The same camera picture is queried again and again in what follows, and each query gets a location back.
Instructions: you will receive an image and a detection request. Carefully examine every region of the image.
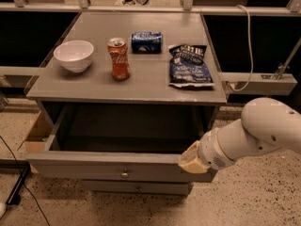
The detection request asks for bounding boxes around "grey top drawer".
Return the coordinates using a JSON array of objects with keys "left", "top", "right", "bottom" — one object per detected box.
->
[{"left": 27, "top": 104, "right": 212, "bottom": 183}]

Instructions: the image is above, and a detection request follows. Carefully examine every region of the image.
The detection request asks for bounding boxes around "metal railing frame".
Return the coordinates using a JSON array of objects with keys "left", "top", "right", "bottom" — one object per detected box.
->
[{"left": 0, "top": 0, "right": 301, "bottom": 17}]

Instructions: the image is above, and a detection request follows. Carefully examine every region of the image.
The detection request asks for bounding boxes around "red cola can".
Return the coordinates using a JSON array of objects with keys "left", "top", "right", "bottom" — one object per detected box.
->
[{"left": 107, "top": 38, "right": 130, "bottom": 81}]

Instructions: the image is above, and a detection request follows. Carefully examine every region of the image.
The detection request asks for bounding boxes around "black floor cable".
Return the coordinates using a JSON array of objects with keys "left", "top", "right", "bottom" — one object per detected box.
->
[{"left": 0, "top": 135, "right": 51, "bottom": 226}]

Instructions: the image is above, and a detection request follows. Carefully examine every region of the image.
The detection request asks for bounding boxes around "blue soda can lying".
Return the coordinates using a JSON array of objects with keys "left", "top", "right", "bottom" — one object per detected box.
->
[{"left": 131, "top": 31, "right": 162, "bottom": 54}]

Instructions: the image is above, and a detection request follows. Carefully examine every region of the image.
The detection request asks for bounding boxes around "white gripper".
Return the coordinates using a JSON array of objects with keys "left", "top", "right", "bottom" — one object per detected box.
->
[{"left": 179, "top": 129, "right": 235, "bottom": 174}]

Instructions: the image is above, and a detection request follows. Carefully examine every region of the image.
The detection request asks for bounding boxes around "black floor bar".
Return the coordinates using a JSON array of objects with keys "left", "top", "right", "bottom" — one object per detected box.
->
[{"left": 6, "top": 166, "right": 30, "bottom": 205}]

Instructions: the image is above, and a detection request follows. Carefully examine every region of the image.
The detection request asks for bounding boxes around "blue chip bag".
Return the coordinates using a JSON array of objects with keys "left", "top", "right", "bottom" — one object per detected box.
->
[{"left": 169, "top": 44, "right": 214, "bottom": 88}]

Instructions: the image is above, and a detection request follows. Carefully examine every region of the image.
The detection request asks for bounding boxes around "white bowl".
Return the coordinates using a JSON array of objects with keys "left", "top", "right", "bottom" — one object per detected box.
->
[{"left": 54, "top": 40, "right": 94, "bottom": 73}]

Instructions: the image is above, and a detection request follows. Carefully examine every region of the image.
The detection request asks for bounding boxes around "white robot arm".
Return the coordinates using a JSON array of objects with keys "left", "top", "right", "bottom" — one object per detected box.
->
[{"left": 178, "top": 98, "right": 301, "bottom": 173}]

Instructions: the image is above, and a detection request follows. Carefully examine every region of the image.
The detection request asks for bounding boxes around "grey drawer cabinet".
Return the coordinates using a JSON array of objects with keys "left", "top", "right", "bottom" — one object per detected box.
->
[{"left": 25, "top": 11, "right": 229, "bottom": 196}]

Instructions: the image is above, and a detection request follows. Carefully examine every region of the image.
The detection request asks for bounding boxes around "white cable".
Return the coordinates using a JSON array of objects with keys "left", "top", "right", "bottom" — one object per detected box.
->
[{"left": 228, "top": 4, "right": 255, "bottom": 93}]

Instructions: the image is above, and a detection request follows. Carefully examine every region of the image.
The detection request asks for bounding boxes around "cardboard box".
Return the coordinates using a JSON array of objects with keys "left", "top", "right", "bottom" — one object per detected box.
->
[{"left": 22, "top": 112, "right": 53, "bottom": 155}]

